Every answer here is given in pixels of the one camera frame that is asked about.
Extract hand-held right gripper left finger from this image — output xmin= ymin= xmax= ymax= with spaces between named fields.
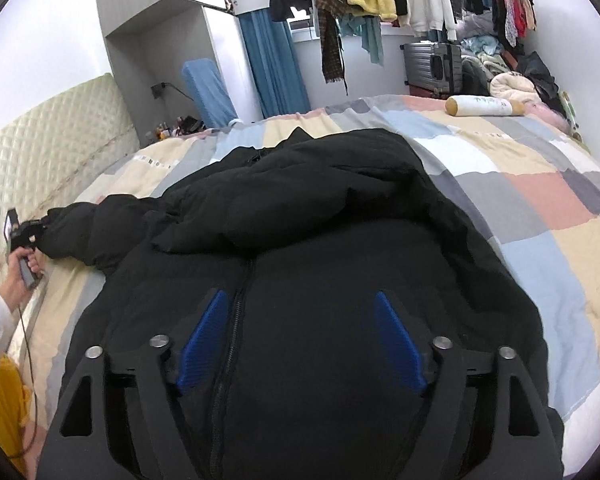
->
xmin=35 ymin=289 xmax=231 ymax=480

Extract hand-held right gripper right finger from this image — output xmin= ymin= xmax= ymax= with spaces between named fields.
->
xmin=374 ymin=290 xmax=566 ymax=480

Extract black puffer jacket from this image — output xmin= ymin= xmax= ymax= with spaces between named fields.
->
xmin=39 ymin=127 xmax=551 ymax=480

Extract pile of clothes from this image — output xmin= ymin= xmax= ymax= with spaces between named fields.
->
xmin=460 ymin=34 xmax=577 ymax=122

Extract person's left hand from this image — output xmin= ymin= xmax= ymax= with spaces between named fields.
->
xmin=6 ymin=249 xmax=47 ymax=307

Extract cream quilted headboard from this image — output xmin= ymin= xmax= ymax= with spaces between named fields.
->
xmin=0 ymin=72 xmax=142 ymax=292

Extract bottles on nightstand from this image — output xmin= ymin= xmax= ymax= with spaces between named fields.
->
xmin=150 ymin=115 xmax=207 ymax=142

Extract yellow cloth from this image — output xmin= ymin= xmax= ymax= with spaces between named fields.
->
xmin=0 ymin=354 xmax=32 ymax=467

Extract pastel checked blanket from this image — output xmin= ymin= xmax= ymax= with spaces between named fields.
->
xmin=9 ymin=94 xmax=600 ymax=476

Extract chair with blue cover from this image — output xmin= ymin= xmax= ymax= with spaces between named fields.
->
xmin=181 ymin=58 xmax=241 ymax=130

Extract cream bolster pillow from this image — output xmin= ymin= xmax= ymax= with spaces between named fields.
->
xmin=445 ymin=94 xmax=526 ymax=117

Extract grey hard suitcase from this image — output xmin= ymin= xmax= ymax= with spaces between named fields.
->
xmin=400 ymin=41 xmax=464 ymax=100

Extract blue curtain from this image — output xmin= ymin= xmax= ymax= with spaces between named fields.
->
xmin=237 ymin=7 xmax=313 ymax=121

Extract teal hanging garment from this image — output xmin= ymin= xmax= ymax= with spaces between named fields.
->
xmin=337 ymin=12 xmax=385 ymax=67

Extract brown plaid scarf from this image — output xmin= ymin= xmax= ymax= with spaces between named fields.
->
xmin=312 ymin=0 xmax=351 ymax=86

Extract green clip hanger with socks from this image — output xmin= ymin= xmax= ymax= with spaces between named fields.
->
xmin=487 ymin=0 xmax=537 ymax=49

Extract thin black cable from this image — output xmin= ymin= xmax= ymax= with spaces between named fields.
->
xmin=0 ymin=280 xmax=48 ymax=461

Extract grey wall cabinet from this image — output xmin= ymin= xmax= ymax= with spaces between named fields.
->
xmin=92 ymin=0 xmax=265 ymax=137

